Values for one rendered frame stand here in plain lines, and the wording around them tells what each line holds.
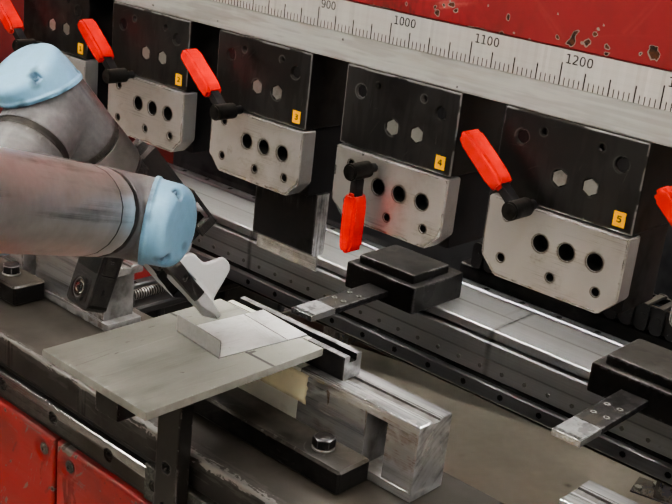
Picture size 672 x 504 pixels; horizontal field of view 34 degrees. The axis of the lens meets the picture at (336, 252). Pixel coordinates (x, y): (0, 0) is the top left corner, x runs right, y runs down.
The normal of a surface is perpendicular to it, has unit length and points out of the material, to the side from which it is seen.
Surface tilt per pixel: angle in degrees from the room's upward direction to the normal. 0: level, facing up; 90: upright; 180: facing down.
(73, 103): 76
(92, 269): 72
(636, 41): 90
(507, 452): 0
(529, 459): 0
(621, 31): 90
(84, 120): 85
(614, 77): 90
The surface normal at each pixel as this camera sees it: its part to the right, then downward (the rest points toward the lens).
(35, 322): 0.11, -0.94
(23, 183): 0.93, -0.22
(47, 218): 0.89, 0.34
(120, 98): -0.67, 0.18
